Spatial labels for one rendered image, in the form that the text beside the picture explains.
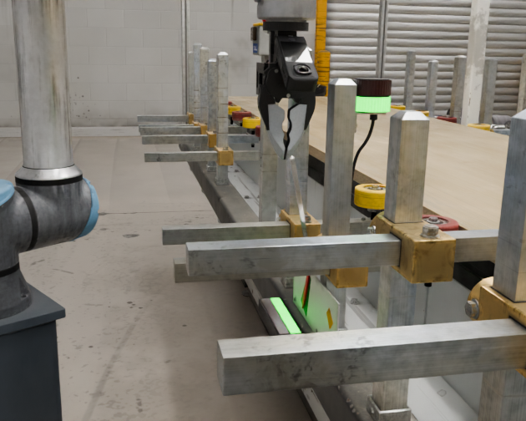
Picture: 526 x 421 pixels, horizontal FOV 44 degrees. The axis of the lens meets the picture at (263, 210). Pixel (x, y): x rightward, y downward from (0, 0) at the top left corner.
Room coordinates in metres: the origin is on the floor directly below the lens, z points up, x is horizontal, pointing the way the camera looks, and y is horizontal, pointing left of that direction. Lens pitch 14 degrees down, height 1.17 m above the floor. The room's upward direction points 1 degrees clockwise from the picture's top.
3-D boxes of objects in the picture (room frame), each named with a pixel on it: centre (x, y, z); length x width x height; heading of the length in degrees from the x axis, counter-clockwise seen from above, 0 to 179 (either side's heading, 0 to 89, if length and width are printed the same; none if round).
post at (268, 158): (1.52, -0.01, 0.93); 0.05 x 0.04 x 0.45; 12
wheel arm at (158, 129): (2.68, 0.29, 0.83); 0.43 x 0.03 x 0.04; 102
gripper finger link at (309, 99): (1.04, -0.05, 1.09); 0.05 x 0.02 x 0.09; 102
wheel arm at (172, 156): (2.19, 0.18, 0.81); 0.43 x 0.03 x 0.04; 102
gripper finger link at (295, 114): (1.06, -0.04, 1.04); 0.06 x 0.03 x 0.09; 12
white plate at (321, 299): (1.04, -0.09, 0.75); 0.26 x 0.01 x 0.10; 12
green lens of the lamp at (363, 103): (1.03, -0.16, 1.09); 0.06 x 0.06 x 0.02
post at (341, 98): (1.02, -0.12, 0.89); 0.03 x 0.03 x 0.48; 12
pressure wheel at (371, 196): (1.25, -0.22, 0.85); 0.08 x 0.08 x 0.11
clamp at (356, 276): (0.99, -0.13, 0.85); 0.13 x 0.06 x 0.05; 12
